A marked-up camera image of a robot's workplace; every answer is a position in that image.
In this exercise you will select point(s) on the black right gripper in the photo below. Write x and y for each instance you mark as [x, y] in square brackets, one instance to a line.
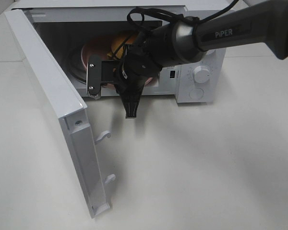
[128, 77]

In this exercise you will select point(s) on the pink round plate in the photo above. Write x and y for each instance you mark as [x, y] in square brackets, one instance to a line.
[104, 46]

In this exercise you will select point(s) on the burger with lettuce and cheese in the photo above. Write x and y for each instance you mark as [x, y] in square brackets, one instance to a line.
[117, 43]

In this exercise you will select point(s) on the white microwave door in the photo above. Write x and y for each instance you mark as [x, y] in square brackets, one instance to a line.
[64, 109]

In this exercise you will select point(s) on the round white door button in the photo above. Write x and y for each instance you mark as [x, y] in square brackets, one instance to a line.
[196, 93]

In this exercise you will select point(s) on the white microwave knob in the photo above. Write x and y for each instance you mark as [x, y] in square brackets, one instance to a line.
[201, 74]

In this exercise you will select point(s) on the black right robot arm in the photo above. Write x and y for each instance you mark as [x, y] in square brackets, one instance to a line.
[185, 40]

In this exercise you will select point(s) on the glass microwave turntable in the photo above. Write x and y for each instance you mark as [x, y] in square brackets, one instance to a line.
[74, 64]

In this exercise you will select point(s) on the white microwave oven body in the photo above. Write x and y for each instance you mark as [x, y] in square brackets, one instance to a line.
[56, 37]

